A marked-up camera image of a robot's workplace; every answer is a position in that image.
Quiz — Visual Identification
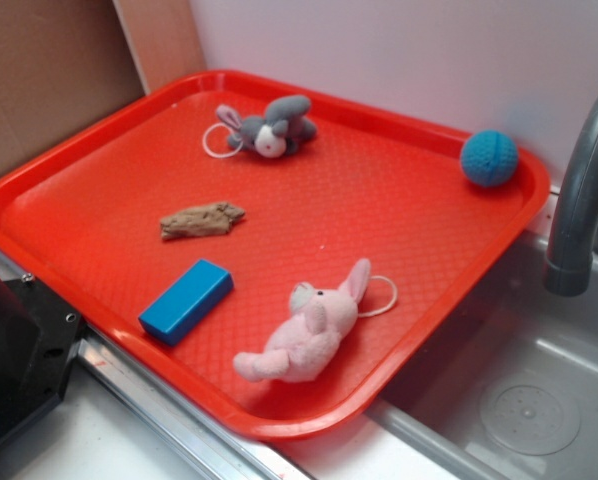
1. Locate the blue rectangular block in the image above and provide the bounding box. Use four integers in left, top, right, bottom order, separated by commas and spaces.
138, 259, 234, 346

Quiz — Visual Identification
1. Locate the brown clay lump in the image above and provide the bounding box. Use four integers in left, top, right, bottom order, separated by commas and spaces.
160, 201, 246, 240

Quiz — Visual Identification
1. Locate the pink plush bunny toy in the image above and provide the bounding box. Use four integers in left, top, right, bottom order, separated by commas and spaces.
233, 258, 398, 383

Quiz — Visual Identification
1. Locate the grey plush donkey toy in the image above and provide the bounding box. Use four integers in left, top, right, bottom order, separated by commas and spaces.
202, 95, 317, 159

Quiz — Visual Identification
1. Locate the brown cardboard panel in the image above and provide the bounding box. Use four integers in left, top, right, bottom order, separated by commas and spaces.
0, 1, 206, 177

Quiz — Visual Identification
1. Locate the grey sink faucet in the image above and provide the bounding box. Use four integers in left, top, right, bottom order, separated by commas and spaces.
543, 98, 598, 297

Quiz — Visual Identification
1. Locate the red plastic tray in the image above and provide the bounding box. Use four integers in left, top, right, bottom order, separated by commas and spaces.
0, 71, 550, 441

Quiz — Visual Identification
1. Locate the grey toy sink basin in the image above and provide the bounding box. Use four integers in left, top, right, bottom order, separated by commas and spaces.
278, 227, 598, 480

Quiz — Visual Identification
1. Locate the blue knitted ball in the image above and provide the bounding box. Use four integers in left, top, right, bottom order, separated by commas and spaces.
460, 130, 519, 188

